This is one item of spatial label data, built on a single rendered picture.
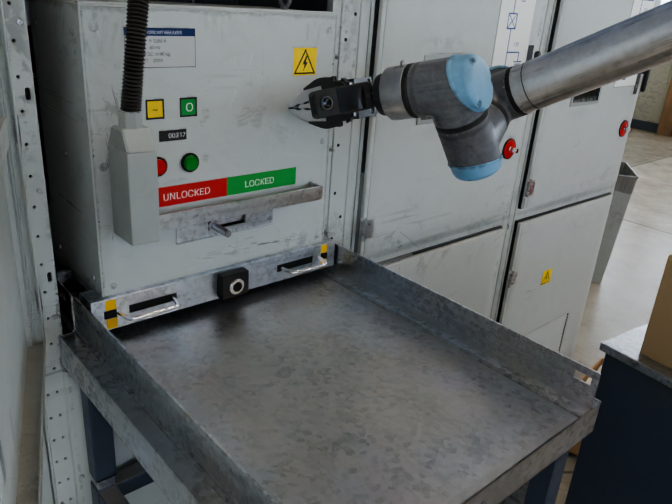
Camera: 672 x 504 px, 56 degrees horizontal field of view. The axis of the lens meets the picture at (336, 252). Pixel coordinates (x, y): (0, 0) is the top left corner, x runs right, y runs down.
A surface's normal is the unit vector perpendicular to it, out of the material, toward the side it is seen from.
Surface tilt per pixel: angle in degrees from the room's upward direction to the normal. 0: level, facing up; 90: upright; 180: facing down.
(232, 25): 90
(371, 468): 0
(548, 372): 90
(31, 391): 0
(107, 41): 90
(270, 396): 0
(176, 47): 90
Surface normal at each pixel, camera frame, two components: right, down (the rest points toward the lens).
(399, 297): -0.75, 0.21
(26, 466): 0.07, -0.92
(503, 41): 0.65, 0.33
